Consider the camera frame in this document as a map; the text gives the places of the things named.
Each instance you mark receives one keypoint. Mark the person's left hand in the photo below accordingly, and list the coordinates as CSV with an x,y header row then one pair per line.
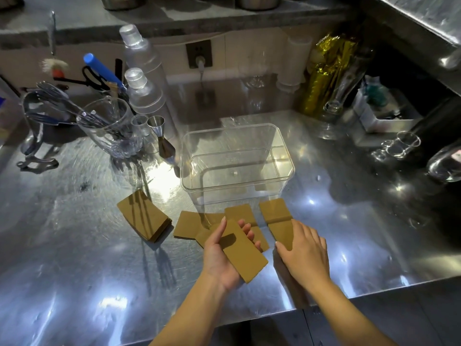
x,y
213,257

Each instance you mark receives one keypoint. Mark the person's right hand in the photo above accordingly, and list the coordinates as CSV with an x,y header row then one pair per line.
x,y
306,261

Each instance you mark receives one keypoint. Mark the person's right little finger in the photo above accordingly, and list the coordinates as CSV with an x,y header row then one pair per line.
x,y
324,246

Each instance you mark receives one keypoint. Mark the person's right middle finger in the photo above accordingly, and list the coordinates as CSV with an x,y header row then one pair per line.
x,y
309,237

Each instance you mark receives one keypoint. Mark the person's right thumb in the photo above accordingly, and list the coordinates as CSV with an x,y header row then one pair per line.
x,y
283,249

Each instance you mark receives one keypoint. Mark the person's left thumb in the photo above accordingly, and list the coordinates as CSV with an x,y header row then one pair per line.
x,y
217,232

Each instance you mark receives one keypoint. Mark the brown cardboard cup sleeve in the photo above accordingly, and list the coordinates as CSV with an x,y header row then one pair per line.
x,y
189,225
275,214
246,257
240,213

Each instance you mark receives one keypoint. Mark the person's right forearm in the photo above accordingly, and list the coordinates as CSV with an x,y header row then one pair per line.
x,y
345,317

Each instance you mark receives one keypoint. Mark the person's left forearm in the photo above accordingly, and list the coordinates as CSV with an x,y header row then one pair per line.
x,y
194,313

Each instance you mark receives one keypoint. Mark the clear plastic container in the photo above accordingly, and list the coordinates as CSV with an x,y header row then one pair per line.
x,y
236,163

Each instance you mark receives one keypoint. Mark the stack of brown sleeves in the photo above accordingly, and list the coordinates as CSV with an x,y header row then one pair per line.
x,y
144,216

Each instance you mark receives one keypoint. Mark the steel jigger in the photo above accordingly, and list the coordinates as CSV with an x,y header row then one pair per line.
x,y
162,138

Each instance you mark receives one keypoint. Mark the small clear shot glass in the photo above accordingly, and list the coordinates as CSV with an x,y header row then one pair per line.
x,y
142,127

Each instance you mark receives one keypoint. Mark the small glass cup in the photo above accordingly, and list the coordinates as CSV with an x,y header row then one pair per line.
x,y
401,144

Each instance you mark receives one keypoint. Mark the white plastic tray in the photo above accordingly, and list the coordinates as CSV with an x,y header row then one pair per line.
x,y
385,120

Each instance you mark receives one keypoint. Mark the glass mixing pitcher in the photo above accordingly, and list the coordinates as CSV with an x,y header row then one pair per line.
x,y
115,129

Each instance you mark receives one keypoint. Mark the round glass carafe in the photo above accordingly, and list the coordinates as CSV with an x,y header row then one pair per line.
x,y
446,163

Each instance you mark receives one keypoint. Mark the short clear plastic bottle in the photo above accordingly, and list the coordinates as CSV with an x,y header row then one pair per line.
x,y
147,99

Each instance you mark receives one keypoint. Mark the clear stemmed glass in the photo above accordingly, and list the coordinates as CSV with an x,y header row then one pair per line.
x,y
342,90

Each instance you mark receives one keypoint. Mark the teal item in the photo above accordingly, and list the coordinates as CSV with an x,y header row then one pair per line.
x,y
375,95

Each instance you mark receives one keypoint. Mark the gold foil bag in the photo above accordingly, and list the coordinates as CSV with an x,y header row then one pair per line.
x,y
326,73

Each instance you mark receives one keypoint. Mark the clear wine glass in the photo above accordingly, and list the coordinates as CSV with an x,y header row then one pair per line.
x,y
255,70

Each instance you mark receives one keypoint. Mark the white power plug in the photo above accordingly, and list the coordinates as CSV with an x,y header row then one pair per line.
x,y
200,64

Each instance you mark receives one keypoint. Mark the stack of white cups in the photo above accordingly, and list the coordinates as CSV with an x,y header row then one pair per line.
x,y
293,63

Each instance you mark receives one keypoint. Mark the tall clear plastic bottle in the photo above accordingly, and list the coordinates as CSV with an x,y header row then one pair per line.
x,y
142,55

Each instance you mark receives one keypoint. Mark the bundle of metal bar utensils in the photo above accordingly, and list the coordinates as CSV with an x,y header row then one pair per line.
x,y
68,106

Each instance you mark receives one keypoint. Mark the black scissors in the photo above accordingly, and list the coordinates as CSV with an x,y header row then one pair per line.
x,y
88,78

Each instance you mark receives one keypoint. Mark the metal utensil stand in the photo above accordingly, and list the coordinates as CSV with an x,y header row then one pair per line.
x,y
34,140

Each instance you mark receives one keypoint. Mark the grey back ledge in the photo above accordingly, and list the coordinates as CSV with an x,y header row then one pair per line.
x,y
162,19

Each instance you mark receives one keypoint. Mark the steel pot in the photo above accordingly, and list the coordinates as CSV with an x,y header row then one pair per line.
x,y
120,1
257,1

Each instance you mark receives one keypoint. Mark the hanging bottle brush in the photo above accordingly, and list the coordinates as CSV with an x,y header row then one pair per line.
x,y
54,63

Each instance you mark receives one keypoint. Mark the steel overhead shelf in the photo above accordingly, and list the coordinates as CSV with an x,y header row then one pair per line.
x,y
421,25

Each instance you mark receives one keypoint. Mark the wall power socket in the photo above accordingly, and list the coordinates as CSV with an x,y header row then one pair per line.
x,y
198,52

